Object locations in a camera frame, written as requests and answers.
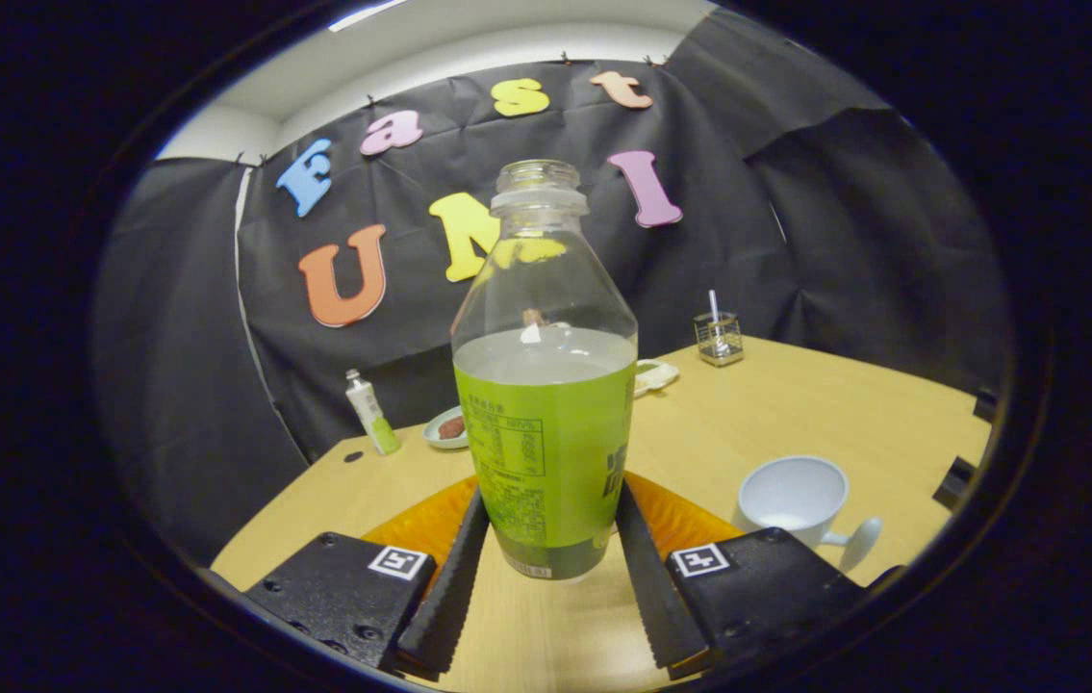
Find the small white green bottle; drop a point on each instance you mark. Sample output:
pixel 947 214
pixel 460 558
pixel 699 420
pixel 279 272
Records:
pixel 370 409

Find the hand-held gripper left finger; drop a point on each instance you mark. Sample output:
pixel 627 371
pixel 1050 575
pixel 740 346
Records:
pixel 454 592

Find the pale green plate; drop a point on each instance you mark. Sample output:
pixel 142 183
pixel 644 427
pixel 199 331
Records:
pixel 430 436

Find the ceiling light panel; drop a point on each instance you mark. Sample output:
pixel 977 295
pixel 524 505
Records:
pixel 368 12

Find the white straw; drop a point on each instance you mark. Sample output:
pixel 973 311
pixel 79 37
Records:
pixel 713 306

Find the white divided snack tray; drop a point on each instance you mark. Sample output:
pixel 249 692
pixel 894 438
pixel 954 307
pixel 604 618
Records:
pixel 656 375

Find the brown food piece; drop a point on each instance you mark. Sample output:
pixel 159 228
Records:
pixel 450 428

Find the wooden table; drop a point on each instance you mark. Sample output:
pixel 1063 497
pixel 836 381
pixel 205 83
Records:
pixel 796 404

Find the clear juice bottle green label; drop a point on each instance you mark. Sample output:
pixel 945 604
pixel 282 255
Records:
pixel 546 443

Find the black table clamp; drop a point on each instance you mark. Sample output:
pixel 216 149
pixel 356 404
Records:
pixel 985 404
pixel 954 483

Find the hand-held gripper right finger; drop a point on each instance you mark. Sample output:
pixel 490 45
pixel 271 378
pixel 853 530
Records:
pixel 656 597

